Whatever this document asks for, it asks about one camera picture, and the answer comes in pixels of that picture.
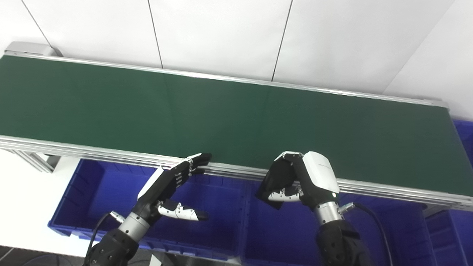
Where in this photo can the aluminium conveyor support leg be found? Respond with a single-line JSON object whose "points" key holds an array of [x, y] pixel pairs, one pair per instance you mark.
{"points": [[40, 162]]}

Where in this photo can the blue plastic bin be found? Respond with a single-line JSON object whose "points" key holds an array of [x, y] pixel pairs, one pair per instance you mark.
{"points": [[454, 236], [399, 236], [103, 195]]}

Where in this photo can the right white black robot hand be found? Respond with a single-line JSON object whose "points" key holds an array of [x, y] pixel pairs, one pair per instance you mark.
{"points": [[317, 177]]}

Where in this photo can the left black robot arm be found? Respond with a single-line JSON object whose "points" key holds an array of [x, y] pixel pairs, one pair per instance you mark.
{"points": [[114, 244]]}

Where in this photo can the green conveyor belt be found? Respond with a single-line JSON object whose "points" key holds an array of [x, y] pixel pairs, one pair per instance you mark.
{"points": [[221, 118]]}

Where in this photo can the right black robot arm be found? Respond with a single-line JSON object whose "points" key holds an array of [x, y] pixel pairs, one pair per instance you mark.
{"points": [[340, 240]]}

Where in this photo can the black cylinder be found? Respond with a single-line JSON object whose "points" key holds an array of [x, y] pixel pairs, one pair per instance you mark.
{"points": [[275, 177]]}

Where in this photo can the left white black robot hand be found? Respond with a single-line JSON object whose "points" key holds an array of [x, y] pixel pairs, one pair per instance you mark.
{"points": [[159, 188]]}

